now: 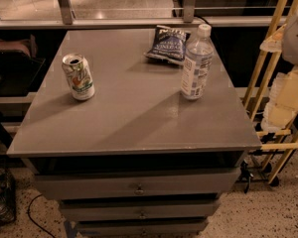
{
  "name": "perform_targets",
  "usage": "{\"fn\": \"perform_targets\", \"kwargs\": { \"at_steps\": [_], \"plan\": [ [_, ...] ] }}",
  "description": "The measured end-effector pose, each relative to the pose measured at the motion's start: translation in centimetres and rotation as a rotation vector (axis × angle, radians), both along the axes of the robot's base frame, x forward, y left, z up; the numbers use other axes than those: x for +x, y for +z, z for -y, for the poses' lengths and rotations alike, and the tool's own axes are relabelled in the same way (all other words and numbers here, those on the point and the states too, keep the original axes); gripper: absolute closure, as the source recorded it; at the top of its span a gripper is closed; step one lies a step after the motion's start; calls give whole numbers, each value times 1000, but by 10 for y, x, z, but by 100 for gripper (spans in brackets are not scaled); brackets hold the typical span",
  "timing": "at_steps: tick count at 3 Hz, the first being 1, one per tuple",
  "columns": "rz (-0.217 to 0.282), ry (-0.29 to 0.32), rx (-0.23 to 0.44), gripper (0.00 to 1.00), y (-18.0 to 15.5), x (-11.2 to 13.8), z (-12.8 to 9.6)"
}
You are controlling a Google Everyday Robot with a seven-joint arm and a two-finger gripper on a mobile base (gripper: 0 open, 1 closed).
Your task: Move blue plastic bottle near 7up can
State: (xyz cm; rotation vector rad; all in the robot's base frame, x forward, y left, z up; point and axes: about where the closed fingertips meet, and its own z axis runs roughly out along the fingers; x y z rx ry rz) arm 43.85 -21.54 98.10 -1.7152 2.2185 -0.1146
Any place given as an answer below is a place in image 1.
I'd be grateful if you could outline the bottom grey drawer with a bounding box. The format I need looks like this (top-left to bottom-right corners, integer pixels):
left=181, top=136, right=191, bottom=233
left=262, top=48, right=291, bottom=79
left=76, top=219, right=208, bottom=236

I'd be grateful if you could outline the grey drawer cabinet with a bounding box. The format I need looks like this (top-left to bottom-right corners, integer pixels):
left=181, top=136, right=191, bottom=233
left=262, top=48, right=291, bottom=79
left=6, top=28, right=263, bottom=238

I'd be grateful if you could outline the clear plastic water bottle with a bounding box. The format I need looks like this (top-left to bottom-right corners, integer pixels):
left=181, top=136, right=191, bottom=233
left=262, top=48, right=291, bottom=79
left=181, top=24, right=214, bottom=100

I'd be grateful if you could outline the dark side chair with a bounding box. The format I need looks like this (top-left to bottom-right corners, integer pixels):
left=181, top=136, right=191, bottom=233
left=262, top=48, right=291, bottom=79
left=0, top=35, right=46, bottom=97

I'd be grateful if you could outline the grey drawer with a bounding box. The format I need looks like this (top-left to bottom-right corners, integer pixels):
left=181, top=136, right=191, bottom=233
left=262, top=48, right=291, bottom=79
left=60, top=199, right=220, bottom=221
left=35, top=168, right=240, bottom=200
left=76, top=219, right=208, bottom=236

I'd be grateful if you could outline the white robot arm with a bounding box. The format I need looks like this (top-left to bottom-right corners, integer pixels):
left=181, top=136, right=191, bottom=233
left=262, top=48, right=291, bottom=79
left=260, top=10, right=298, bottom=133

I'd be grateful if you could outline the middle grey drawer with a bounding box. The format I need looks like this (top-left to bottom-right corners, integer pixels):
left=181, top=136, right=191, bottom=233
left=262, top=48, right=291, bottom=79
left=60, top=199, right=220, bottom=221

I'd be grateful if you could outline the blue chip bag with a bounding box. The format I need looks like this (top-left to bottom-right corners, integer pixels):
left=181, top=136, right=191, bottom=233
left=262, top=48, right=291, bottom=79
left=145, top=25, right=191, bottom=65

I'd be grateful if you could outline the white green 7up can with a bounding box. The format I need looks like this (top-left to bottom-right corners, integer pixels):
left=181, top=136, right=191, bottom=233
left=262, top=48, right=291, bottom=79
left=62, top=53, right=95, bottom=101

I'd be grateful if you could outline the top grey drawer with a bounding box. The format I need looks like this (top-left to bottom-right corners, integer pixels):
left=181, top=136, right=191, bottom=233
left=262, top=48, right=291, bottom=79
left=35, top=168, right=240, bottom=200

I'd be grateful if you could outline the black floor cable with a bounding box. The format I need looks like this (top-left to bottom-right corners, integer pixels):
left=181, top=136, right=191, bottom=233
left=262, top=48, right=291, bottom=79
left=27, top=193, right=58, bottom=238

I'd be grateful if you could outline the yellow wooden rack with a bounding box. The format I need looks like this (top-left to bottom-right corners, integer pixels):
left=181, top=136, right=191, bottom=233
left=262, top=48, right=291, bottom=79
left=242, top=0, right=298, bottom=186

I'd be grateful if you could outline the grey metal railing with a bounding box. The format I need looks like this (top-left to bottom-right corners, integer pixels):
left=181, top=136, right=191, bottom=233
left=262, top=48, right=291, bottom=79
left=0, top=0, right=278, bottom=30

